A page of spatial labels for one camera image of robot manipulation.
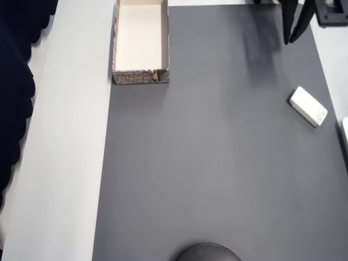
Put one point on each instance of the white rectangular block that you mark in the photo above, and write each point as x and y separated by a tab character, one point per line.
308	107

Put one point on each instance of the patterned cardboard box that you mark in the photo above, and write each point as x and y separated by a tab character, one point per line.
141	38

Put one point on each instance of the dark blue curtain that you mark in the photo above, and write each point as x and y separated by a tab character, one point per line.
13	81

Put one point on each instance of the black round-base stand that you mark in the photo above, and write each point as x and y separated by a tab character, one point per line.
208	253

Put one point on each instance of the white rounded flat device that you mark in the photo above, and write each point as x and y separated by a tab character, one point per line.
345	133

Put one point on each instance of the grey desk mat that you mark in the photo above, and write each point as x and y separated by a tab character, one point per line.
212	152

